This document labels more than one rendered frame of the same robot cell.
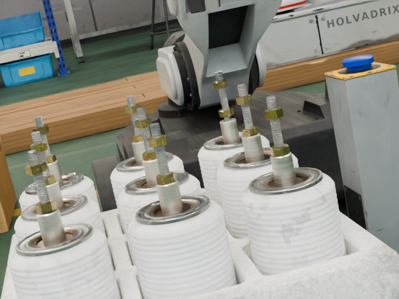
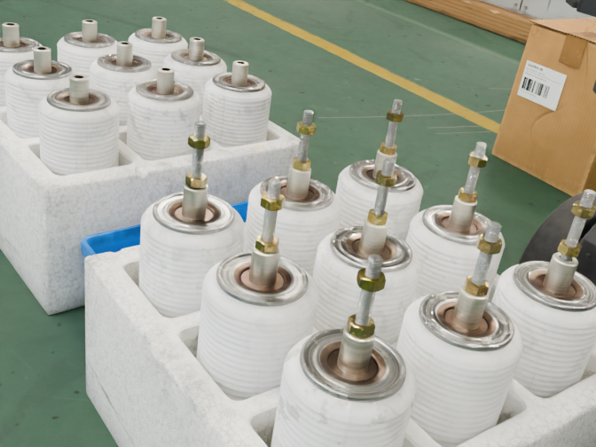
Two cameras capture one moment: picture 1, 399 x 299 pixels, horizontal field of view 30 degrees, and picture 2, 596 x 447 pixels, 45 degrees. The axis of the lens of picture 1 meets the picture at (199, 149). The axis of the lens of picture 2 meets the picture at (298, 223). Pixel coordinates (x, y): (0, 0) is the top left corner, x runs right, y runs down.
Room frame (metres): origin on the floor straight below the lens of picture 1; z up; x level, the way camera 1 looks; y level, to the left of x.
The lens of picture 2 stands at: (0.47, -0.39, 0.57)
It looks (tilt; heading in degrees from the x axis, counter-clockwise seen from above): 28 degrees down; 59
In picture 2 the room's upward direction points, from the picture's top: 9 degrees clockwise
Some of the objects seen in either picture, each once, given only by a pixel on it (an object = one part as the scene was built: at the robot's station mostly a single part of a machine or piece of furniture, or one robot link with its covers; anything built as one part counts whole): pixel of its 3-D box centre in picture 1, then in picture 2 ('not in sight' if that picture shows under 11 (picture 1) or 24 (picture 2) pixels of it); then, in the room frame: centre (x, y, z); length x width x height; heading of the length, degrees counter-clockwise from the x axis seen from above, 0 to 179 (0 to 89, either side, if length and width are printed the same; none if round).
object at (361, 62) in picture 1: (358, 64); not in sight; (0.94, -0.22, 0.32); 0.04 x 0.04 x 0.02
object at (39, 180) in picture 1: (41, 188); (197, 161); (0.69, 0.15, 0.30); 0.01 x 0.01 x 0.08
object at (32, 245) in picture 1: (54, 239); (193, 213); (0.69, 0.15, 0.25); 0.08 x 0.08 x 0.01
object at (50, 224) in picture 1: (51, 227); (194, 200); (0.69, 0.15, 0.26); 0.02 x 0.02 x 0.03
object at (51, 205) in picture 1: (46, 206); (196, 179); (0.69, 0.15, 0.29); 0.02 x 0.02 x 0.01; 73
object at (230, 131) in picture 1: (230, 131); (560, 274); (0.96, -0.04, 0.26); 0.02 x 0.02 x 0.03
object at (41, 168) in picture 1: (36, 168); (199, 141); (0.69, 0.15, 0.32); 0.02 x 0.02 x 0.01; 73
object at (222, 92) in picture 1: (223, 99); (576, 231); (0.96, -0.04, 0.31); 0.01 x 0.01 x 0.08
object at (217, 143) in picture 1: (231, 141); (555, 286); (0.96, -0.04, 0.25); 0.08 x 0.08 x 0.01
